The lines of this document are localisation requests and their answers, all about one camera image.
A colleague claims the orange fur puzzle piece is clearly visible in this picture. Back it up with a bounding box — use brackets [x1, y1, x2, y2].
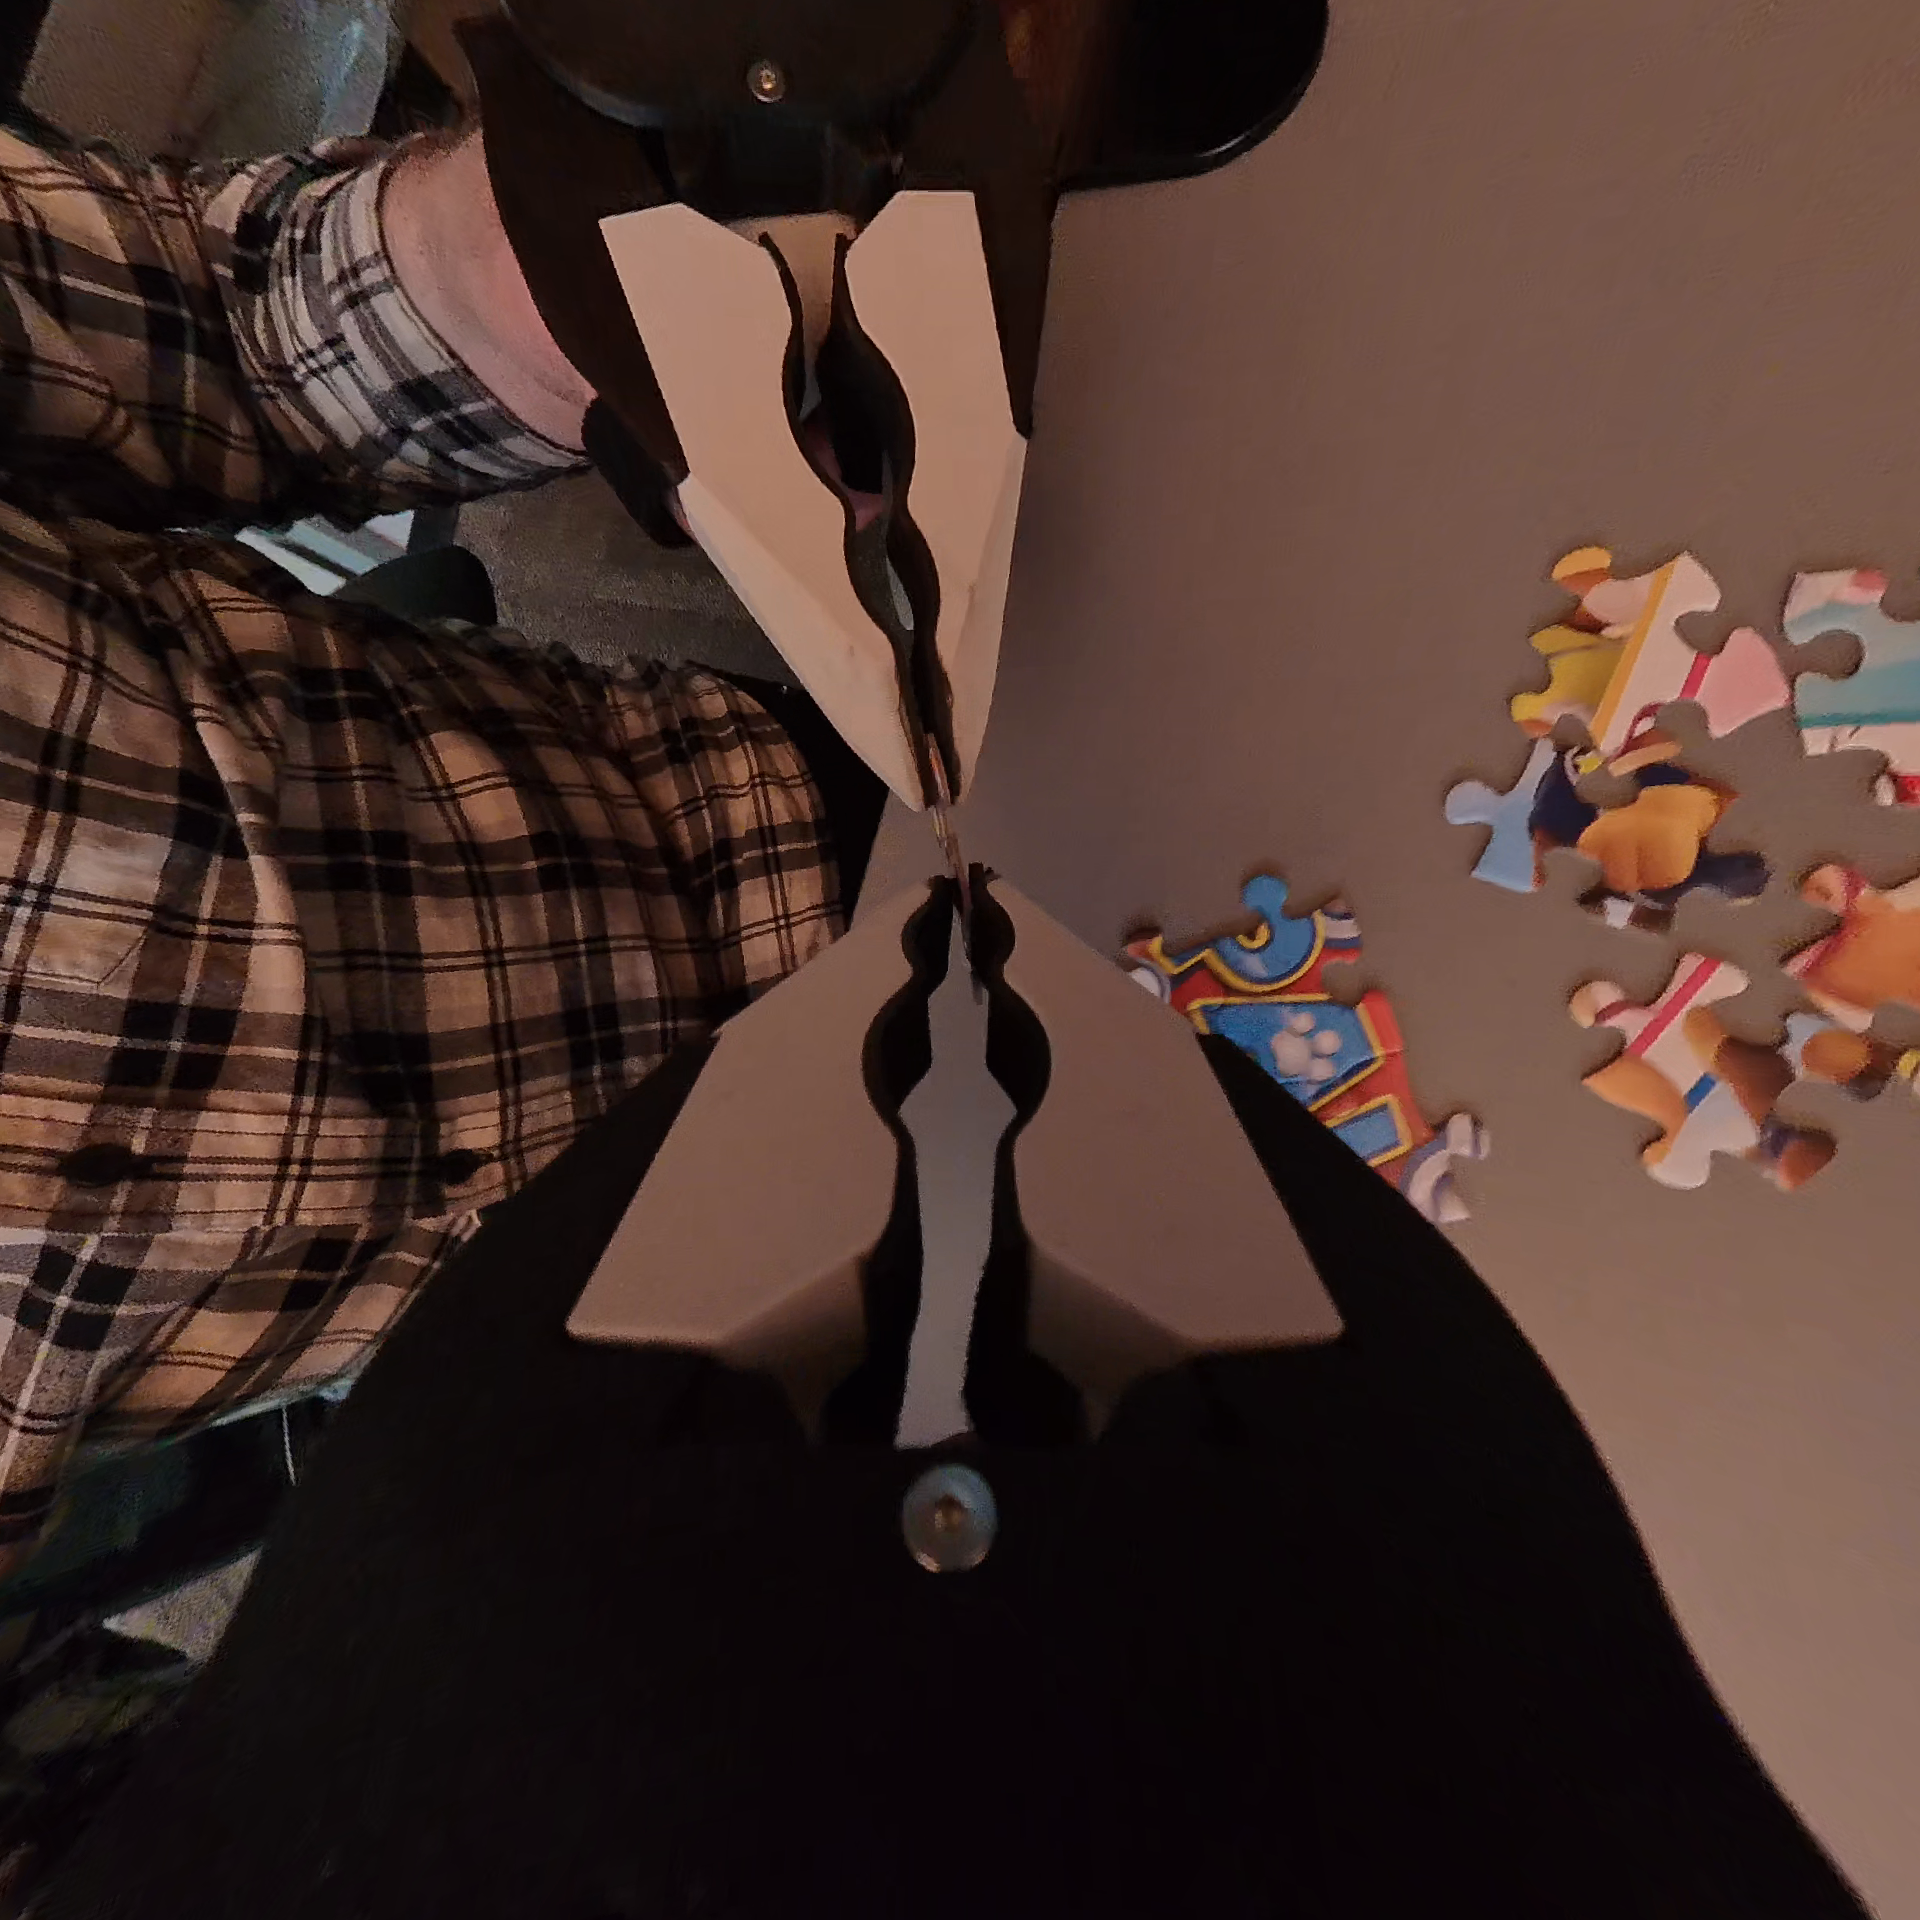
[1783, 863, 1920, 1090]

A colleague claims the grey purple puzzle piece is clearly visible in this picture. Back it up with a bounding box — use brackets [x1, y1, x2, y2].
[925, 786, 993, 1002]

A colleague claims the orange red striped puzzle piece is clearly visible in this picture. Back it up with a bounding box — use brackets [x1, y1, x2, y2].
[1569, 952, 1839, 1197]

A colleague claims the plaid shirt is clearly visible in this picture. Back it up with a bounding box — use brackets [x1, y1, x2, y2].
[0, 494, 849, 1590]

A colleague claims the assembled logo puzzle section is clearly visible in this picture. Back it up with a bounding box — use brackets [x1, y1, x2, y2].
[1126, 874, 1491, 1226]

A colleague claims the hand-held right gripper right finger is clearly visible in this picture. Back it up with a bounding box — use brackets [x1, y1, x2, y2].
[966, 863, 1342, 1444]

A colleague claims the teal white puzzle piece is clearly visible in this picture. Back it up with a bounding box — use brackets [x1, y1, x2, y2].
[1783, 564, 1920, 804]

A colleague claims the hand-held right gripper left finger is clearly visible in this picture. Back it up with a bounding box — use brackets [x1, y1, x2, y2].
[566, 882, 963, 1444]

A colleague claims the person's left hand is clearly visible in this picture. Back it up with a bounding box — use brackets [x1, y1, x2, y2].
[373, 130, 603, 452]

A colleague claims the yellow pink puzzle piece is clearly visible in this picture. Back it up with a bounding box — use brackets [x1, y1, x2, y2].
[1505, 544, 1798, 769]

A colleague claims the person's left forearm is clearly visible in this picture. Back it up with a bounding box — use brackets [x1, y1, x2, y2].
[0, 124, 595, 526]

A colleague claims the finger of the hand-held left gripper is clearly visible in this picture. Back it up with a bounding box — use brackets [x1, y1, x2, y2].
[601, 200, 939, 813]
[828, 189, 1035, 799]

